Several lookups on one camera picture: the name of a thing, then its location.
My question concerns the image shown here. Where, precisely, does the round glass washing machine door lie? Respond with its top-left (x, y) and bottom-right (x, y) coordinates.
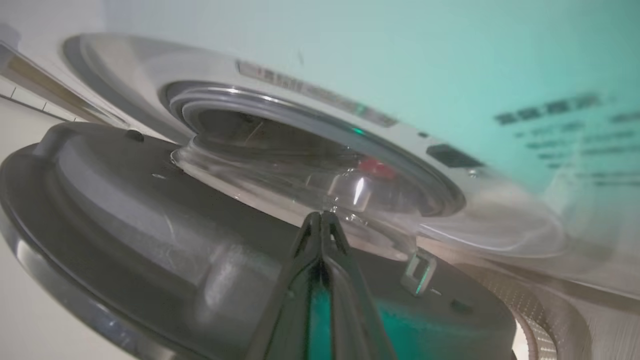
top-left (0, 122), bottom-right (518, 360)

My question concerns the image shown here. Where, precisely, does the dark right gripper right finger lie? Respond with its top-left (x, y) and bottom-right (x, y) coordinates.
top-left (320, 211), bottom-right (397, 360)

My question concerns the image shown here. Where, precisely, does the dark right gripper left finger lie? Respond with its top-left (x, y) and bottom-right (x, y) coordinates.
top-left (245, 211), bottom-right (322, 360)

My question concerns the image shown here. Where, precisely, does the white front-load washing machine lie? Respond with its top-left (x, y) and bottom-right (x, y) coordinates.
top-left (60, 0), bottom-right (640, 301)

